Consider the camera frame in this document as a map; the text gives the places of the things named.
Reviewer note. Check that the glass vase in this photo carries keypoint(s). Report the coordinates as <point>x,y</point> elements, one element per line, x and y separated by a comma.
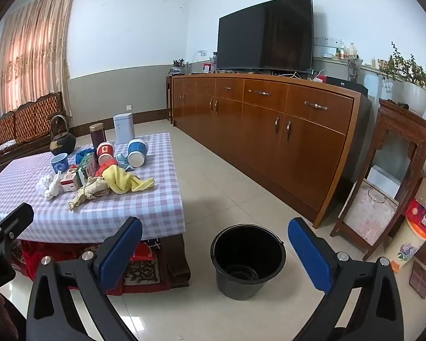
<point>354,71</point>

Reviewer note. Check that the yellow cloth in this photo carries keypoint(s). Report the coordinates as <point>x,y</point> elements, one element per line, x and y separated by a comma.
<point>120,181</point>

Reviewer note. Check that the white tissue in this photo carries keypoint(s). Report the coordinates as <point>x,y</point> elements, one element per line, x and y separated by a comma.
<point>51,186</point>

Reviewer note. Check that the black flat television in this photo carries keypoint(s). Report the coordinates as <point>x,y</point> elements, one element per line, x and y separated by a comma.
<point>262,35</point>

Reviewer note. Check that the black iron teapot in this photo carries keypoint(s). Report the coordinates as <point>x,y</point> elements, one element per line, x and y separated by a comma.
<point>62,145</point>

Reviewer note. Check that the blue paper cup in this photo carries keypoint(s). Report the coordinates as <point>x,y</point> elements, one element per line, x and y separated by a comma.
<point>137,147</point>

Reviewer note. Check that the pink embroidered curtain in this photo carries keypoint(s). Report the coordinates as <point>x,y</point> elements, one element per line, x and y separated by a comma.
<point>32,53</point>

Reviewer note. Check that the red wrapper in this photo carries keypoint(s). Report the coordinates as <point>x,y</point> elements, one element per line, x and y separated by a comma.
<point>108,165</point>

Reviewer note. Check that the small blue cup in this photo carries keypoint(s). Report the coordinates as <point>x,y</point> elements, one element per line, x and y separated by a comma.
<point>59,165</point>

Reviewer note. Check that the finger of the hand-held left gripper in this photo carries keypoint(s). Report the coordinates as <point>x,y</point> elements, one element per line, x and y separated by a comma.
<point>17,218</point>

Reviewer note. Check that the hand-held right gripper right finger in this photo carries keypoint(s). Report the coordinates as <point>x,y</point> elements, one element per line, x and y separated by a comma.
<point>310,255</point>

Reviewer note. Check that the long wooden sideboard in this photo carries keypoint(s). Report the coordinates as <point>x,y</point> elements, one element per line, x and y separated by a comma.
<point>305,156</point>

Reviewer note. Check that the pink checkered tablecloth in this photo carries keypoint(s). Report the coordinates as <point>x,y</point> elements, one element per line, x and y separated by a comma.
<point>110,209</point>

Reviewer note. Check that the white floral bin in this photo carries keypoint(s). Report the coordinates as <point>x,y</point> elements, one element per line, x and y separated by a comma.
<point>410,245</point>

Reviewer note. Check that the wooden upholstered sofa bench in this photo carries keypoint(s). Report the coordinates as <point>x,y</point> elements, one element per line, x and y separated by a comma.
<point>25,124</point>

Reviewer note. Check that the brown red box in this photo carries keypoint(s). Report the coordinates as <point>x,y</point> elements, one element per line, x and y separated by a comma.
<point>92,165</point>

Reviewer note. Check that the maroon canister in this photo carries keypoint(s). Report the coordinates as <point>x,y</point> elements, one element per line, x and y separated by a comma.
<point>97,136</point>

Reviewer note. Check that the brown bathroom scale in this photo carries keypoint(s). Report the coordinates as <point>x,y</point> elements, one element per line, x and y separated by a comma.
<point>420,279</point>

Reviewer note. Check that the green box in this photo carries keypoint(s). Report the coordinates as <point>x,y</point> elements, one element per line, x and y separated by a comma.
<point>82,170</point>

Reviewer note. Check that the red paper cup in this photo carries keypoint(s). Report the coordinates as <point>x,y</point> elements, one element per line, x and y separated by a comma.
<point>105,151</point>

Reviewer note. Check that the white rectangular tin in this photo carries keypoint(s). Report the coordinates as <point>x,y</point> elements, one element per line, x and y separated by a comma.
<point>124,128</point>

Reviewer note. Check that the row of small bottles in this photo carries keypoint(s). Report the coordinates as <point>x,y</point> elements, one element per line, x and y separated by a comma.
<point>351,51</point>

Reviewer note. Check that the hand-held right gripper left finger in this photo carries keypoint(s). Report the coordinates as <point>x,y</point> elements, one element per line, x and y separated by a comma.
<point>119,255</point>

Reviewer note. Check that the row of wall sockets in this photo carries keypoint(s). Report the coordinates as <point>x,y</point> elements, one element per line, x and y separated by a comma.
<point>326,41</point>

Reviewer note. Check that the red and white carton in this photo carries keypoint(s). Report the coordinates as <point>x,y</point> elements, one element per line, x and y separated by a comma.
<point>69,179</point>

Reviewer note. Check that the patterned rug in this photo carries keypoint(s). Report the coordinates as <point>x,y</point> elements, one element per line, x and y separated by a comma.
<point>142,270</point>

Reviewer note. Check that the large plant in white pot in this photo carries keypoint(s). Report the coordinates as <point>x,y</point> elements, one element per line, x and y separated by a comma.
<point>411,96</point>

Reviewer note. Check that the light blue face mask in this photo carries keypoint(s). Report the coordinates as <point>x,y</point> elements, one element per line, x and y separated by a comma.
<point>122,159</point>

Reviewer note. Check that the small potted plant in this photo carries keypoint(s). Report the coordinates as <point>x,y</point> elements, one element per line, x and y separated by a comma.
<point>178,67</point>

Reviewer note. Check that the black speaker box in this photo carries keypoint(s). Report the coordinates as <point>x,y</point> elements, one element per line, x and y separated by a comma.
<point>344,83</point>

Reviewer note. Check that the white flat box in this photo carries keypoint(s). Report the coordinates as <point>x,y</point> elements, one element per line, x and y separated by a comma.
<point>383,181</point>

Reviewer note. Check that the small red white box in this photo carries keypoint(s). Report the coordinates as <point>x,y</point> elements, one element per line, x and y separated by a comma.
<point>207,68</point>

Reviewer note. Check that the red gift box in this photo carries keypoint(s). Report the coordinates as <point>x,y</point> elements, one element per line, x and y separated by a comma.
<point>420,215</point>

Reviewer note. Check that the black plastic bucket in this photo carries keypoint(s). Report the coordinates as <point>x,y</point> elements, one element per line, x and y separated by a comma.
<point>230,277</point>

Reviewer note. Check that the pink floral bag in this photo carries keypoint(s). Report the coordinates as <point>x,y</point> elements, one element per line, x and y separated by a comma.
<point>369,216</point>

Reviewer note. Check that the carved wooden stand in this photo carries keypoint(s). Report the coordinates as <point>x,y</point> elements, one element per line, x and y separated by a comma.
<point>404,120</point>

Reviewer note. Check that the blue cloth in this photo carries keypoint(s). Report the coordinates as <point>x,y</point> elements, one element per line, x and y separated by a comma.
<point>81,156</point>

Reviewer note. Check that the beige cloth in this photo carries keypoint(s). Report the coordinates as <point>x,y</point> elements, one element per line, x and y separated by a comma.
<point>92,188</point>

